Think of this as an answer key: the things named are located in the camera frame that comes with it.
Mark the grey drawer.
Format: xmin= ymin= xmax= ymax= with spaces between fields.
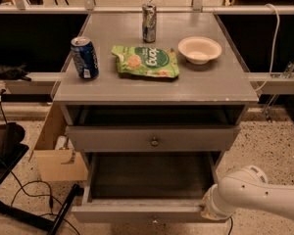
xmin=72 ymin=152 xmax=218 ymax=223
xmin=66 ymin=125 xmax=240 ymax=152

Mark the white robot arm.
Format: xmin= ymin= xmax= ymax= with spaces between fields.
xmin=200 ymin=165 xmax=294 ymax=221

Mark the grey drawer cabinet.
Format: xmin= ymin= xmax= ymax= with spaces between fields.
xmin=53 ymin=11 xmax=260 ymax=162

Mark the grey top drawer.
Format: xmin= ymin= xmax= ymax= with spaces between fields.
xmin=66 ymin=125 xmax=240 ymax=152

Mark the white paper bowl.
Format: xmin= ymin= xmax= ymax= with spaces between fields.
xmin=177 ymin=36 xmax=222 ymax=65

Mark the green snack bag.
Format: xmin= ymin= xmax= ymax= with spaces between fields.
xmin=112 ymin=45 xmax=179 ymax=78

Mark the cardboard box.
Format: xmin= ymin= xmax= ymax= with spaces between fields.
xmin=33 ymin=105 xmax=88 ymax=181

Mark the blue soda can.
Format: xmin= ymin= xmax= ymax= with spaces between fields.
xmin=71 ymin=36 xmax=99 ymax=79

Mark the silver tall drink can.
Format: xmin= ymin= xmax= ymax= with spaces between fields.
xmin=142 ymin=3 xmax=157 ymax=43

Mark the black floor stand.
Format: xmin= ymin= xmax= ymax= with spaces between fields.
xmin=0 ymin=122 xmax=82 ymax=235

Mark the black object on ledge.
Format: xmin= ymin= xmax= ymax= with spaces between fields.
xmin=0 ymin=65 xmax=31 ymax=81

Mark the black cable right floor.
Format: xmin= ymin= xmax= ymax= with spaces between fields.
xmin=227 ymin=216 xmax=235 ymax=235

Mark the white hanging cable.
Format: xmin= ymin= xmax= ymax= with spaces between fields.
xmin=254 ymin=3 xmax=282 ymax=93

